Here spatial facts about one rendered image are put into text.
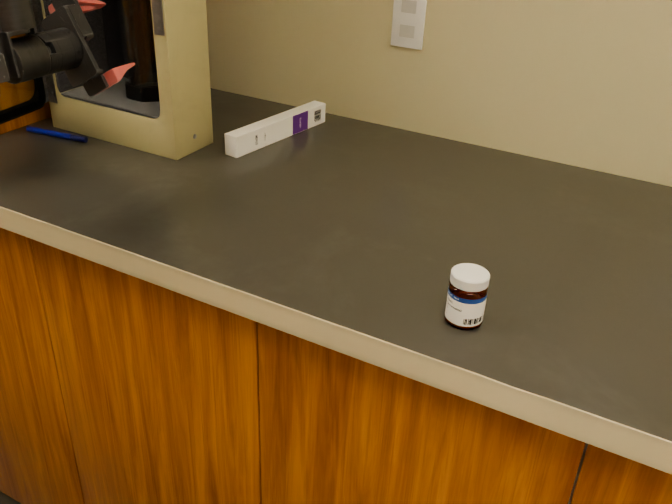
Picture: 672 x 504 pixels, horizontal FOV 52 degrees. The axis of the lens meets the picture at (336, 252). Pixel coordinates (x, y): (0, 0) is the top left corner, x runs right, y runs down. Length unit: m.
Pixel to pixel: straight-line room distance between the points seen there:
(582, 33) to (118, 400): 1.06
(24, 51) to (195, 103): 0.40
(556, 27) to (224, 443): 0.94
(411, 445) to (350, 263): 0.26
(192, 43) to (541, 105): 0.67
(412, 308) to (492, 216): 0.32
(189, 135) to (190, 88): 0.09
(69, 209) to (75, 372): 0.33
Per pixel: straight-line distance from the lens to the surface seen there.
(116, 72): 1.11
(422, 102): 1.51
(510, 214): 1.18
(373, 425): 0.97
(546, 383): 0.82
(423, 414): 0.92
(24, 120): 1.57
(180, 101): 1.31
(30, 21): 1.05
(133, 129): 1.38
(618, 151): 1.44
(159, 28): 1.27
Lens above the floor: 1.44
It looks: 30 degrees down
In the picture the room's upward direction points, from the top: 3 degrees clockwise
